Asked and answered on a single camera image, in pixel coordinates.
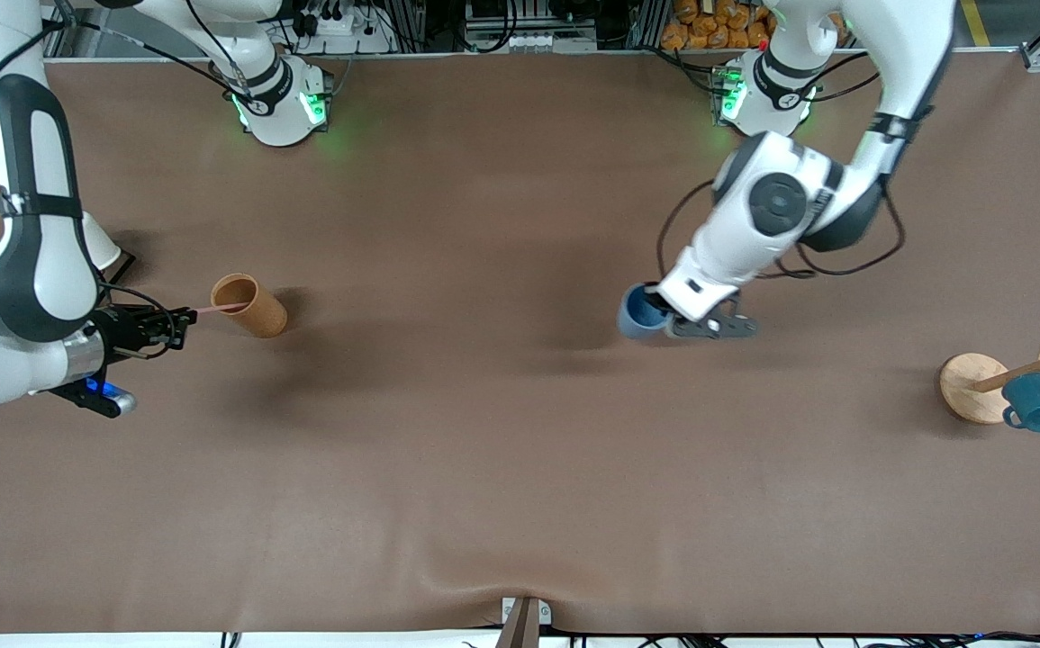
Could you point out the wooden mug tree stand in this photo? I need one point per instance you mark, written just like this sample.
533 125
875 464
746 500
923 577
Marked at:
970 387

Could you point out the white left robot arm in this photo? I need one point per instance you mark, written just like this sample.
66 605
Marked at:
776 202

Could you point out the brown cylindrical holder cup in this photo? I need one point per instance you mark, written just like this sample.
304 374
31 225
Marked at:
258 310

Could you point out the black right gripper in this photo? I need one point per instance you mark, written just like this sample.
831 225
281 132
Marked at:
126 329

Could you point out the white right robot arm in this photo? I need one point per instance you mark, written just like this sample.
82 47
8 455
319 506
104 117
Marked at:
33 270

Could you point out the orange snack bag pile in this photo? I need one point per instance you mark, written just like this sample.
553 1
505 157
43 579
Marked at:
718 27

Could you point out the blue plastic cup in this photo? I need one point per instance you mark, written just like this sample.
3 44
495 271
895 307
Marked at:
641 315

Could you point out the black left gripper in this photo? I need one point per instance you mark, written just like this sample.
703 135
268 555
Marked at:
658 301

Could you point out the white ceramic cup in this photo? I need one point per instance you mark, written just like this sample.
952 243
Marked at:
101 245

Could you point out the pink chopstick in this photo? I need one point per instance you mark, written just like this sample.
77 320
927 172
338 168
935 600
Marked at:
218 309

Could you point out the white power strip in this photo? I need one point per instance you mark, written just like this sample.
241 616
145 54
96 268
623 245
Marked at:
348 31

